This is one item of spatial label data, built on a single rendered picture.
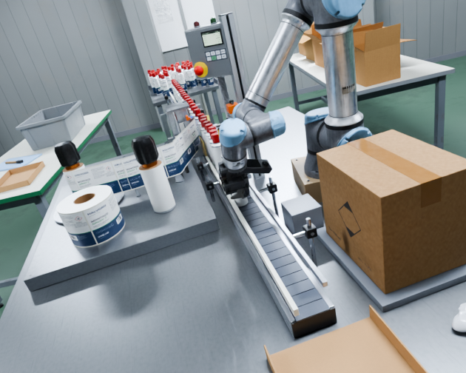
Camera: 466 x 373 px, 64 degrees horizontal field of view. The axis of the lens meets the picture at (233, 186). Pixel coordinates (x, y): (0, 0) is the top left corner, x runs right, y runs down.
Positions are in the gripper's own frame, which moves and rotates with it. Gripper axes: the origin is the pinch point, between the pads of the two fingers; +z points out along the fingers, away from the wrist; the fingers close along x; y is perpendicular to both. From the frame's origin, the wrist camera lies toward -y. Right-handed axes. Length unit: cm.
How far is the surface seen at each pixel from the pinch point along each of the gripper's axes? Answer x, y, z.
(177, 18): -428, -46, 185
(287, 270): 35.7, 0.0, -14.3
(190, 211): -6.6, 19.5, 10.1
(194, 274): 22.3, 24.3, -0.9
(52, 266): 0, 70, 6
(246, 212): 5.0, 1.0, 3.4
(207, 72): -50, -3, -15
